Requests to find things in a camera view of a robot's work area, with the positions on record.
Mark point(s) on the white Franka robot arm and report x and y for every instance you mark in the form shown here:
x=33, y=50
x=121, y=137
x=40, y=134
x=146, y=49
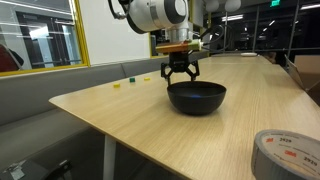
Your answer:
x=153, y=13

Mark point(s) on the grey metal bracket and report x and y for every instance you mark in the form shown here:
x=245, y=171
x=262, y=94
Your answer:
x=16, y=171

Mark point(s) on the white pendant lamp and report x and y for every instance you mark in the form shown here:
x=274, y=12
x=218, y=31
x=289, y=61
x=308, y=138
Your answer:
x=211, y=5
x=232, y=4

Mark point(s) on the green exit sign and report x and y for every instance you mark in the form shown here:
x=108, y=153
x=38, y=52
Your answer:
x=275, y=3

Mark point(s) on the brown cardboard box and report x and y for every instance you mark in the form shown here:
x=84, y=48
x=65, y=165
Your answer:
x=306, y=73

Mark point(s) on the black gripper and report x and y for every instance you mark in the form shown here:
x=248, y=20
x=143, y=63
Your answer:
x=180, y=62

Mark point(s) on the white plate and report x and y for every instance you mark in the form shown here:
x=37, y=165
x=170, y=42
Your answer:
x=249, y=54

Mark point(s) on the green block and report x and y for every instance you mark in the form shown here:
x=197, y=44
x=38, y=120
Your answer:
x=132, y=80

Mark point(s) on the ceiling light strip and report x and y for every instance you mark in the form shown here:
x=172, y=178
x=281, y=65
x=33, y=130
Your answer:
x=310, y=6

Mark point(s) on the black round bowl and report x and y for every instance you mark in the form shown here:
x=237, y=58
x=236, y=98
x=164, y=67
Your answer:
x=196, y=103

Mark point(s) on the white table leg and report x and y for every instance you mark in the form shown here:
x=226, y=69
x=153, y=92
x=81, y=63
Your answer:
x=109, y=156

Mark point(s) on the red rounded seat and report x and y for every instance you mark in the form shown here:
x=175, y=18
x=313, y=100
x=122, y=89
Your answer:
x=6, y=61

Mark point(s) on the yellow window frame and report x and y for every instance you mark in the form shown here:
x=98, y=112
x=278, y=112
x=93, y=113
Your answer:
x=81, y=36

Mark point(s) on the grey duct tape roll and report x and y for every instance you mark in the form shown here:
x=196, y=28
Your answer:
x=283, y=160

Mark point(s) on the grey upholstered bench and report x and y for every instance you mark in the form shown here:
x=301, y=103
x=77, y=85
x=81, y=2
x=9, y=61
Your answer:
x=30, y=96

